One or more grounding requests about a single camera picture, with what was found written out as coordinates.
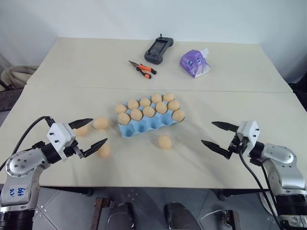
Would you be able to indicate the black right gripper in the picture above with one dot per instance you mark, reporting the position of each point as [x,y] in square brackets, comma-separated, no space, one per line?
[236,145]

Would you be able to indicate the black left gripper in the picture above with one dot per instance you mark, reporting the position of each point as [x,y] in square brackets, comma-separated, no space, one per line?
[74,150]

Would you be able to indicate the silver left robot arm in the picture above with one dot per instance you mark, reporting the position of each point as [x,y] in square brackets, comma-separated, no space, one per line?
[19,165]

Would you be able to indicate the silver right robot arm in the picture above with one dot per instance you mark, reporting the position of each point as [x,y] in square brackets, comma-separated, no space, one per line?
[283,158]

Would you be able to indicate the blue egg tray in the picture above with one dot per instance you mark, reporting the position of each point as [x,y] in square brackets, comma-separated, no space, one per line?
[144,128]

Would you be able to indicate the tan egg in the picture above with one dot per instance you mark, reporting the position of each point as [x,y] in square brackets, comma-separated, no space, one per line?
[161,107]
[124,118]
[145,102]
[121,108]
[179,115]
[156,97]
[82,131]
[133,104]
[136,114]
[168,96]
[101,123]
[148,111]
[165,142]
[103,151]
[173,105]

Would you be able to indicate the black table leg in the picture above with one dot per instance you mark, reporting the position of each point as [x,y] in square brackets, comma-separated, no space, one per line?
[223,194]
[88,191]

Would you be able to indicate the purple tissue pack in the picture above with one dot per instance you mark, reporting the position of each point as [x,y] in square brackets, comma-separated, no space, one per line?
[192,63]

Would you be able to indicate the brown rusty bar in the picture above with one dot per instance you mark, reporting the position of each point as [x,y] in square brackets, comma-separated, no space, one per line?
[98,213]

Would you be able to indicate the dark rounded shape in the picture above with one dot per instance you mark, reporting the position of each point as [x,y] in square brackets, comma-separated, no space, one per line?
[121,216]
[180,216]

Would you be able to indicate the black crate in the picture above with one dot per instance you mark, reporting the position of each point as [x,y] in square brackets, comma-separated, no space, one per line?
[4,98]

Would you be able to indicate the beige fabric bag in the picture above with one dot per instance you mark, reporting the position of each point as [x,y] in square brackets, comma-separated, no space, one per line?
[16,76]

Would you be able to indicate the dark object beside table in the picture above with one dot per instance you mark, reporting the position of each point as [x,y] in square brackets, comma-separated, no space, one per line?
[298,88]

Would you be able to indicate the dark grey handheld controller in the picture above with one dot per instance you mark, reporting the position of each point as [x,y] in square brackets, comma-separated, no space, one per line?
[156,51]

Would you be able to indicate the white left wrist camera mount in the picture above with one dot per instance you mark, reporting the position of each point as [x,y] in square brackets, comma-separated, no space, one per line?
[60,135]

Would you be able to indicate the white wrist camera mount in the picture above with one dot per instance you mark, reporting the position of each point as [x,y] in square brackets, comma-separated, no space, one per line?
[249,131]
[60,135]

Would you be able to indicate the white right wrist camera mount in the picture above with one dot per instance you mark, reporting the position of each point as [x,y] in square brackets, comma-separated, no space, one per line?
[249,131]

